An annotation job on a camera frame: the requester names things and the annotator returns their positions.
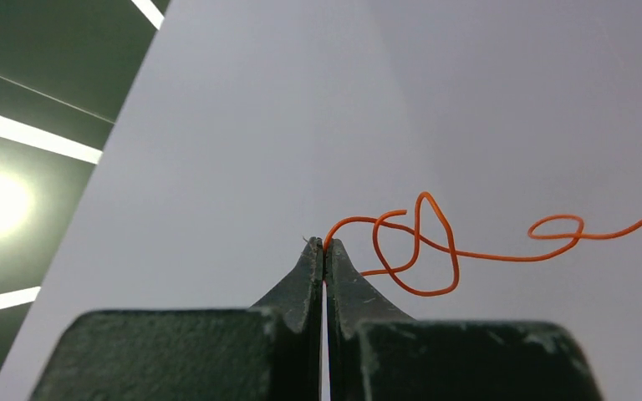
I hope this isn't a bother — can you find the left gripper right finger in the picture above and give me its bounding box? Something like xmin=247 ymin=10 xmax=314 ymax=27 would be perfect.
xmin=324 ymin=240 xmax=602 ymax=400

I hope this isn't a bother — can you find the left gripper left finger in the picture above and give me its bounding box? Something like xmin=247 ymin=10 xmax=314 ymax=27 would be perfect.
xmin=30 ymin=237 xmax=324 ymax=400

